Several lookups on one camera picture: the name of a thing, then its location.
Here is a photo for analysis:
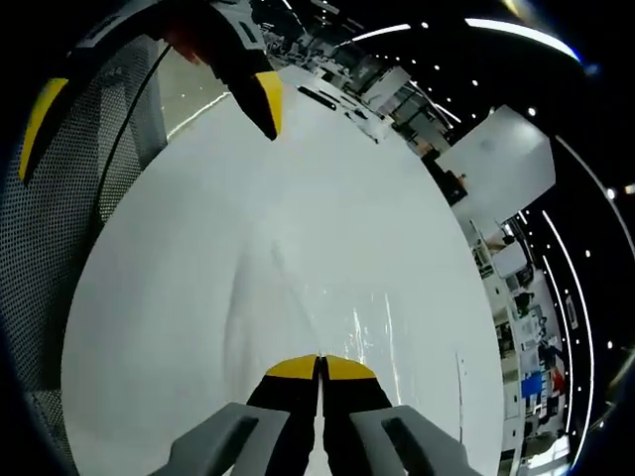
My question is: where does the black cable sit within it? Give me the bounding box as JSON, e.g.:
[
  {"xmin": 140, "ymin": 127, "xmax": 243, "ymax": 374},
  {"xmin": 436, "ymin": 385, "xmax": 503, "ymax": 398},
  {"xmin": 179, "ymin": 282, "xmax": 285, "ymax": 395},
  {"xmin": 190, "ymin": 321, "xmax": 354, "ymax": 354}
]
[{"xmin": 93, "ymin": 44, "xmax": 171, "ymax": 224}]

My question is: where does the white square column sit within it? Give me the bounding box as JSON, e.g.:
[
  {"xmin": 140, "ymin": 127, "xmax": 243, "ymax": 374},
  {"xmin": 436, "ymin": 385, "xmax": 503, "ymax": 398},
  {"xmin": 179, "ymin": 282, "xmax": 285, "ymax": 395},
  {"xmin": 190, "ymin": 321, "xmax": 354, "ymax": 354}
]
[{"xmin": 439, "ymin": 103, "xmax": 557, "ymax": 224}]

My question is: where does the clear resealable bag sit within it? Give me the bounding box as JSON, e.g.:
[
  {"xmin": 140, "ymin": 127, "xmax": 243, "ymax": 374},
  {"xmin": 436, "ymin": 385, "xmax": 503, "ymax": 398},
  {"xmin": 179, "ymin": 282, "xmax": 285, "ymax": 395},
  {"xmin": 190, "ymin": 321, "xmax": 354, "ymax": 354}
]
[{"xmin": 222, "ymin": 237, "xmax": 467, "ymax": 447}]

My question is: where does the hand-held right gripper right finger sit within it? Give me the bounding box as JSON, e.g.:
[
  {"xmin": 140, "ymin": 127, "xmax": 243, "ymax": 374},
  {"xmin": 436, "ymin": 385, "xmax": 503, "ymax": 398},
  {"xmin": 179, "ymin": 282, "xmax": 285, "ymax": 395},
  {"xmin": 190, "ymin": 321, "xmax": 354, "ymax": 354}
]
[{"xmin": 319, "ymin": 354, "xmax": 485, "ymax": 476}]

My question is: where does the person's left hand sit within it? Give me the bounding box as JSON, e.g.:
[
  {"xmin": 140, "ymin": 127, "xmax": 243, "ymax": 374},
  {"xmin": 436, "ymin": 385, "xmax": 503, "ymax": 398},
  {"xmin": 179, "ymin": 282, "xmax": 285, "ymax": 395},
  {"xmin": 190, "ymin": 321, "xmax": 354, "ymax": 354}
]
[{"xmin": 163, "ymin": 27, "xmax": 205, "ymax": 65}]

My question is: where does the black flat bar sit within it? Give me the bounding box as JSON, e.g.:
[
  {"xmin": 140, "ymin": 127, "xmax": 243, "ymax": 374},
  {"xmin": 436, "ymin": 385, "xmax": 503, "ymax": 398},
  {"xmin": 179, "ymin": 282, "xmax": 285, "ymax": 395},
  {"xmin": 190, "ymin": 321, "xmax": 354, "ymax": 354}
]
[{"xmin": 296, "ymin": 84, "xmax": 338, "ymax": 113}]

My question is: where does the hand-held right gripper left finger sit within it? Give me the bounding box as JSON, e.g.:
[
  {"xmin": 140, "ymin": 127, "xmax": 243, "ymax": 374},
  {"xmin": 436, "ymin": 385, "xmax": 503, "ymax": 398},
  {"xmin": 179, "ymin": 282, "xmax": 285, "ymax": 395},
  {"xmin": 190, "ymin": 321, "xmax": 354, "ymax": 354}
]
[{"xmin": 148, "ymin": 354, "xmax": 319, "ymax": 476}]

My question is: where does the grey mesh office chair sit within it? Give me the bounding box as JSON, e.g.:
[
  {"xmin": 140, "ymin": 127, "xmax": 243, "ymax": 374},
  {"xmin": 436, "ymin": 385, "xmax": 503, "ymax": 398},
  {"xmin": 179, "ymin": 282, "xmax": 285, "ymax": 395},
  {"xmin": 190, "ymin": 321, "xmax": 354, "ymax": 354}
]
[{"xmin": 0, "ymin": 34, "xmax": 170, "ymax": 447}]

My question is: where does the blue storage box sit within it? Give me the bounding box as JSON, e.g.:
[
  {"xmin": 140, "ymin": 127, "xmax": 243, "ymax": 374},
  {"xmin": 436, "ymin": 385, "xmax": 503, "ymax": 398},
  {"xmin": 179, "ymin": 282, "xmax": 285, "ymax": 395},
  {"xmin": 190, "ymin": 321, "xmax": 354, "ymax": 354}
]
[{"xmin": 520, "ymin": 371, "xmax": 545, "ymax": 399}]

